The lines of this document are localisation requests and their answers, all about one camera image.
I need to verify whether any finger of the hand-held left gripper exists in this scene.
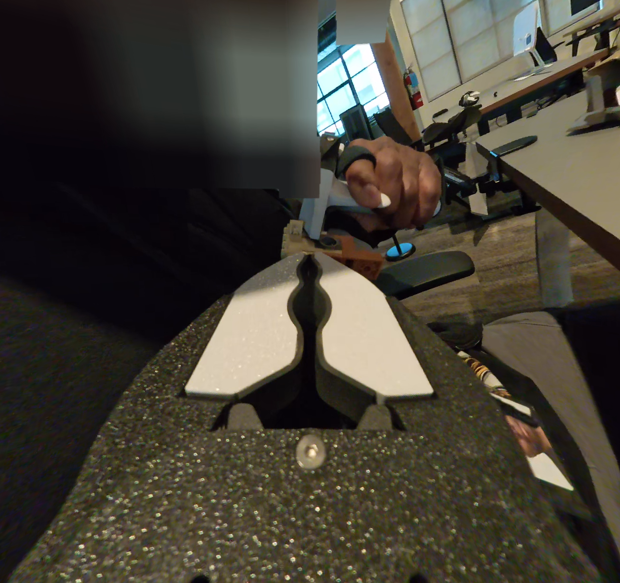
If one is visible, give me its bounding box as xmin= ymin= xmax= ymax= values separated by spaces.
xmin=299 ymin=170 xmax=336 ymax=240

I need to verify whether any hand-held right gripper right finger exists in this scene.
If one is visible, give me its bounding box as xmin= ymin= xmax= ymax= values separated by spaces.
xmin=314 ymin=253 xmax=435 ymax=405

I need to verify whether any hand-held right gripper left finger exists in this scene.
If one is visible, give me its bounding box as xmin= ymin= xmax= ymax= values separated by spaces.
xmin=185 ymin=253 xmax=312 ymax=400

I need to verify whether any tan plastic building piece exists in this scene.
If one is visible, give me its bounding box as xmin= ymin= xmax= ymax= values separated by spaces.
xmin=282 ymin=219 xmax=307 ymax=257

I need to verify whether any brown lattice building block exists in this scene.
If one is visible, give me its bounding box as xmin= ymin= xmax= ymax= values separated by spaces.
xmin=317 ymin=233 xmax=385 ymax=282

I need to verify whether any person's left hand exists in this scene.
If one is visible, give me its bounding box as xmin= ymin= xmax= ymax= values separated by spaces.
xmin=345 ymin=135 xmax=442 ymax=247

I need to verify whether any chair lever with blue knob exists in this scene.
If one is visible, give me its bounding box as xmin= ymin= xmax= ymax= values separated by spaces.
xmin=384 ymin=233 xmax=417 ymax=262

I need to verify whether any black office chair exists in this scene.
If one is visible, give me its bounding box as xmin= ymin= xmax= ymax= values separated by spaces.
xmin=372 ymin=108 xmax=422 ymax=150
xmin=420 ymin=106 xmax=486 ymax=167

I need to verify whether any black chair armrest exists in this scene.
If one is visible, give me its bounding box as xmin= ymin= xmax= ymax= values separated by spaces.
xmin=374 ymin=251 xmax=476 ymax=301

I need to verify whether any person's dark jacket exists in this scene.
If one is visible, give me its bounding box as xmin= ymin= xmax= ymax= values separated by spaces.
xmin=0 ymin=181 xmax=303 ymax=583

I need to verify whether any red fire extinguisher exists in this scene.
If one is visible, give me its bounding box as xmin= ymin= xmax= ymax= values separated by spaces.
xmin=403 ymin=68 xmax=425 ymax=110

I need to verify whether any white desktop device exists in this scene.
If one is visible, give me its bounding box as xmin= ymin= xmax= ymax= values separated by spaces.
xmin=511 ymin=1 xmax=560 ymax=81

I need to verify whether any white stand with brown part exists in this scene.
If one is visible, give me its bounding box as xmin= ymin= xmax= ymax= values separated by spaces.
xmin=566 ymin=49 xmax=620 ymax=134

